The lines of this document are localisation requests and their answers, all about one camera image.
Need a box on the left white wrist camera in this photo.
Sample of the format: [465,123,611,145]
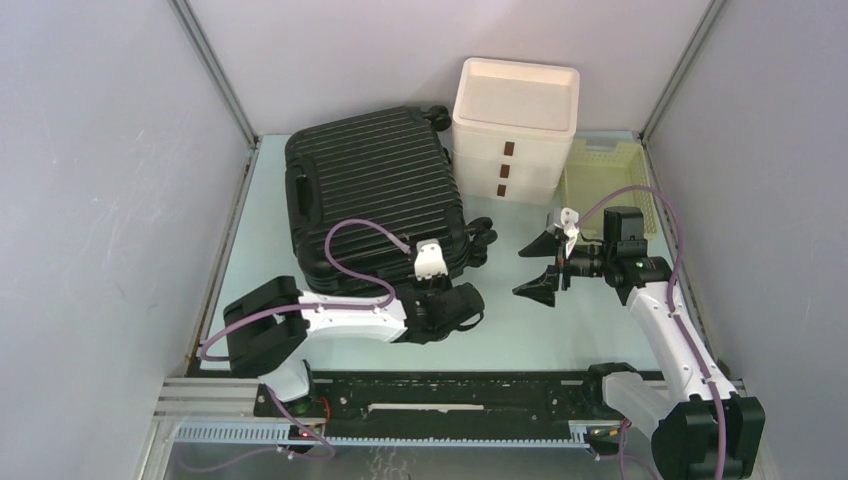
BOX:
[414,239,449,281]

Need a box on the white stacked drawer unit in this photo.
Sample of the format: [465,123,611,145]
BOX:
[451,57,580,205]

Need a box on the pale yellow perforated basket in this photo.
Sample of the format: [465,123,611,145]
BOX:
[560,138,660,240]

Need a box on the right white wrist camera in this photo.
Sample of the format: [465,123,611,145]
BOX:
[546,207,580,256]

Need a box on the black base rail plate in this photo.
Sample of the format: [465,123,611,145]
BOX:
[288,370,622,445]

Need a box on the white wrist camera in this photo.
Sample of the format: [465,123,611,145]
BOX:
[414,239,449,281]
[546,207,580,256]

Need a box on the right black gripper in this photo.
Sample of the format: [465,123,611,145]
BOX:
[513,229,614,307]

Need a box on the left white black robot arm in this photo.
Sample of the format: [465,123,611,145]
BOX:
[215,276,485,417]

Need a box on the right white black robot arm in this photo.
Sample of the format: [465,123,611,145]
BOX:
[513,206,765,479]

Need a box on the black ribbed hard-shell suitcase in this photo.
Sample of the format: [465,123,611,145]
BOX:
[285,105,497,297]

